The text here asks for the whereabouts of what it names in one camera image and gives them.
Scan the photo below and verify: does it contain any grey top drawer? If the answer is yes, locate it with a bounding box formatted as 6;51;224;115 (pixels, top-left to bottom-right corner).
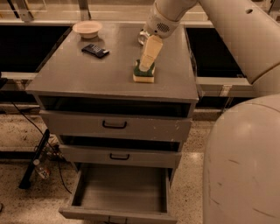
40;110;192;142

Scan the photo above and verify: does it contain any black floor stand leg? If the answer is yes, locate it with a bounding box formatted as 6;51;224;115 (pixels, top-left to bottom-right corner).
18;129;50;189

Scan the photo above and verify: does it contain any beige bowl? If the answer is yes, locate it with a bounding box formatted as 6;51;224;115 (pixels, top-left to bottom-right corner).
73;20;102;39

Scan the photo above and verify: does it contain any grey middle drawer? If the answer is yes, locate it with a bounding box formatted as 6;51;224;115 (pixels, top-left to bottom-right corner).
59;144;181;169

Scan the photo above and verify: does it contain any grey open bottom drawer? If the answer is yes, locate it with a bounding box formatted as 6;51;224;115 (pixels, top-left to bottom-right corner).
59;164;177;224

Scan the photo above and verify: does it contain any small plastic bottle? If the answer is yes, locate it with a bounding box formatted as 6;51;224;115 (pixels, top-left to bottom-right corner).
33;159;50;179

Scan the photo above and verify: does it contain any black floor cable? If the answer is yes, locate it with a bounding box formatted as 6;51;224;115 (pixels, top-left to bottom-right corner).
0;92;73;194

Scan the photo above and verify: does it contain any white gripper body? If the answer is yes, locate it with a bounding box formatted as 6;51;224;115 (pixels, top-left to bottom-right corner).
143;3;179;39

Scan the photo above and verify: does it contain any grey drawer cabinet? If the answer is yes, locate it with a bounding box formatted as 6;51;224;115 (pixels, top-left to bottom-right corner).
25;22;200;182

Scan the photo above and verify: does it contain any green and yellow sponge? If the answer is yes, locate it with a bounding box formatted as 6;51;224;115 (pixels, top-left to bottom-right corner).
133;59;155;83

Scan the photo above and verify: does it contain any green soda can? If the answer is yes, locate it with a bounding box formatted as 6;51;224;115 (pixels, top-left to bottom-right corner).
138;29;150;46

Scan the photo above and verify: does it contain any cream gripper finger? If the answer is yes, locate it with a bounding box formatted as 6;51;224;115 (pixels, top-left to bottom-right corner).
139;35;163;72

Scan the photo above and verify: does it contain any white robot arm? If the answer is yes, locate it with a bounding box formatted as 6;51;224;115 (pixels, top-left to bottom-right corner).
143;0;280;224

